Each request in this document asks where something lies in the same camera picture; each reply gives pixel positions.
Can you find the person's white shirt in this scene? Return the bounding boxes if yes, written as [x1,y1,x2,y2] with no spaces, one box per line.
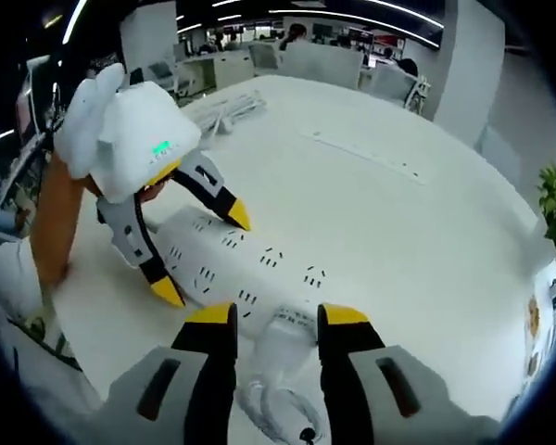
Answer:
[0,238,45,321]

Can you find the ceiling light strip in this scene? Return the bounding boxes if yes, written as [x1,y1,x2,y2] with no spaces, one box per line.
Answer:
[62,0,90,46]

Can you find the white office partition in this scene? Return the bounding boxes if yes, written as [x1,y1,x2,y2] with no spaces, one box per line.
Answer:
[277,40,368,90]

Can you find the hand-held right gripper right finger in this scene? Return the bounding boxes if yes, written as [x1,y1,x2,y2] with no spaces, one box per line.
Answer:
[316,302,455,445]

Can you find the white desk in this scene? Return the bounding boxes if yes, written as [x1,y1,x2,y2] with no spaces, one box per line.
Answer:
[50,73,556,445]

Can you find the white charger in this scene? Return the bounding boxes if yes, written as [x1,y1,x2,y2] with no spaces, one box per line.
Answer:
[253,310,323,389]

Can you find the white power strip cord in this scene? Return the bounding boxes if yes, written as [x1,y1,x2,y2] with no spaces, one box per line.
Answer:
[187,90,271,139]

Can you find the small yellow object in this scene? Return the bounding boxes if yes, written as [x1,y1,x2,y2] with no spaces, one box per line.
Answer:
[524,296,542,337]

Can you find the white power strip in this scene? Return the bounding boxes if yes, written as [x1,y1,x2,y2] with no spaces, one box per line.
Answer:
[153,206,335,347]
[298,127,433,187]

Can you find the white charger cable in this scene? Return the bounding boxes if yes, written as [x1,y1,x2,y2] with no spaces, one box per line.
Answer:
[238,370,328,445]

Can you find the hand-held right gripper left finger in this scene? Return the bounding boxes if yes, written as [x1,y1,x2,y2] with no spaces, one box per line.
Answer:
[106,301,240,445]

